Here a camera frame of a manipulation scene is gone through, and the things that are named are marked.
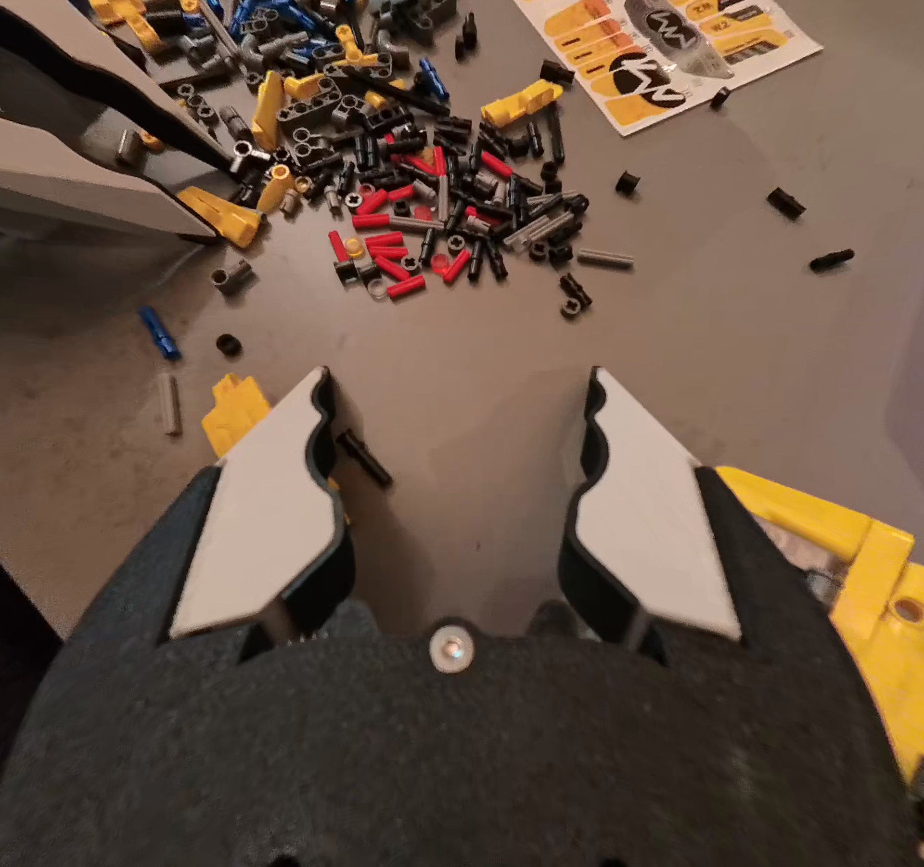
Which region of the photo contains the black axle pin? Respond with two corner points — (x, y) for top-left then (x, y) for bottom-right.
(335, 429), (395, 488)

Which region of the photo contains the yellow wedge piece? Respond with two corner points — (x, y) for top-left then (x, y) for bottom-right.
(176, 185), (263, 250)

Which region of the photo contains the dark grey connector piece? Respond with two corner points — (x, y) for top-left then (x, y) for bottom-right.
(208, 258), (254, 297)

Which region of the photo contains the yellow panel piece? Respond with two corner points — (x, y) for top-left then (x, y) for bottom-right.
(200, 373), (272, 458)

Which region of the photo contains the black double connector piece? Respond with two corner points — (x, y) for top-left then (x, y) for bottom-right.
(559, 272), (595, 321)

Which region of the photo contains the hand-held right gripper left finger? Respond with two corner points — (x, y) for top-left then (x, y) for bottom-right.
(169, 366), (356, 642)

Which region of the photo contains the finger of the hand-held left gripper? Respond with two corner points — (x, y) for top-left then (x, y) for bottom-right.
(0, 115), (219, 241)
(0, 0), (244, 170)

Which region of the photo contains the yellow and black sticker sheet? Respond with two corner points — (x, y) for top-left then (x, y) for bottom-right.
(468, 0), (824, 138)

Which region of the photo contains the pile of toy building pieces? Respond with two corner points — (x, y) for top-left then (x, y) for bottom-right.
(0, 0), (596, 305)

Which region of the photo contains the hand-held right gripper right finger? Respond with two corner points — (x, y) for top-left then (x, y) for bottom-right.
(559, 366), (744, 649)

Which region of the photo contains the light grey pin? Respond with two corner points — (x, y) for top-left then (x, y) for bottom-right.
(156, 373), (183, 438)

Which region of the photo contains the yellow toy building model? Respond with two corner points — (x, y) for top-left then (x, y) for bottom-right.
(713, 466), (924, 790)

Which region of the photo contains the blue connector pin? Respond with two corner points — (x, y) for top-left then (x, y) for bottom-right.
(138, 305), (182, 362)

